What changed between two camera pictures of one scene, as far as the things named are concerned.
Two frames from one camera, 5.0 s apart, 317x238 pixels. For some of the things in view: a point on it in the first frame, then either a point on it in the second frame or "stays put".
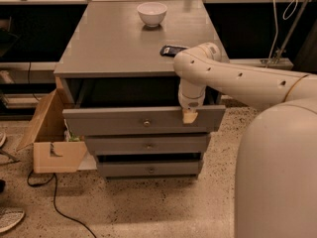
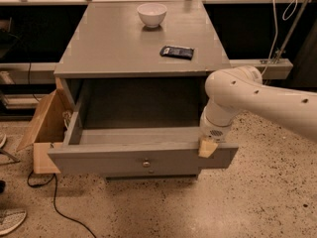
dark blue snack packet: (171, 51) stays put
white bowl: (152, 13) stays put
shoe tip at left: (2, 138) stays put
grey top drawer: (142, 121) to (132, 151)
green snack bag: (68, 135) to (66, 118)
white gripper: (192, 103) to (213, 130)
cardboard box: (53, 152) stays put
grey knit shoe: (9, 217) stays put
